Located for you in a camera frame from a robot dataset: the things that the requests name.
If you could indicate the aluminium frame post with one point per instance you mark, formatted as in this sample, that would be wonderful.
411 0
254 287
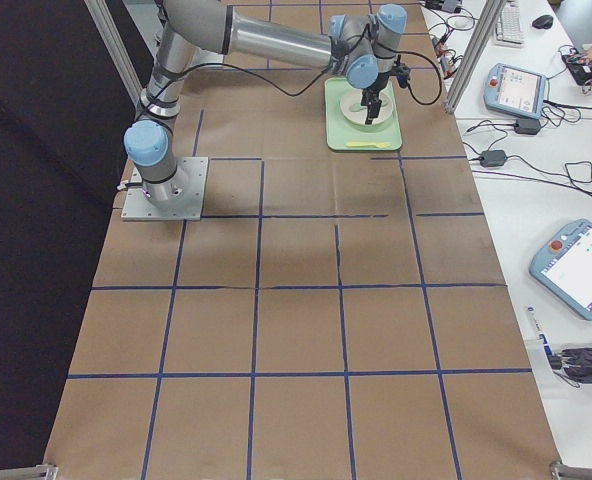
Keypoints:
483 29

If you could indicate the yellow plastic fork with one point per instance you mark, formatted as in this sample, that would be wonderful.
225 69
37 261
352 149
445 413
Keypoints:
368 145

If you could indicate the dark folded cloth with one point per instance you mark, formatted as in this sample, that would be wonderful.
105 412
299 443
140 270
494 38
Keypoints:
574 364

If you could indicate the black computer mouse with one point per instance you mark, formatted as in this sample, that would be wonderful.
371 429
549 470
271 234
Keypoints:
543 22

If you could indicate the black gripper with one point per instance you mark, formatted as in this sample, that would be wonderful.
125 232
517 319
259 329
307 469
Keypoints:
374 90

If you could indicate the white round plate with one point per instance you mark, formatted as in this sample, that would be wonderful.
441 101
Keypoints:
358 118

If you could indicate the black power adapter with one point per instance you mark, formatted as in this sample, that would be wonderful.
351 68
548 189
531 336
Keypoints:
527 126
492 158

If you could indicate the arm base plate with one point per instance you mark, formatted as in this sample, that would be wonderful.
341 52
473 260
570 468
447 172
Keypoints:
202 56
180 198

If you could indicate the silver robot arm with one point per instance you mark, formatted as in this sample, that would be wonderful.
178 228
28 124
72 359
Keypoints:
363 49

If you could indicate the far teach pendant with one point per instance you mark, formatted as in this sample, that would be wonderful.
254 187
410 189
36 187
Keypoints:
515 91

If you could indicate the white keyboard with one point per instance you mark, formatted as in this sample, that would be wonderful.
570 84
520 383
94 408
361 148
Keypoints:
508 30

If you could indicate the teach pendant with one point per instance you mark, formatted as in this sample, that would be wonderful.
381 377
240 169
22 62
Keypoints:
515 91
564 266

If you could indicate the light green tray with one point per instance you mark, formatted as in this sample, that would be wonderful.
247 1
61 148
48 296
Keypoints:
339 130

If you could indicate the near teach pendant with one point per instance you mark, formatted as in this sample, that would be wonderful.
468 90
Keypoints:
564 266

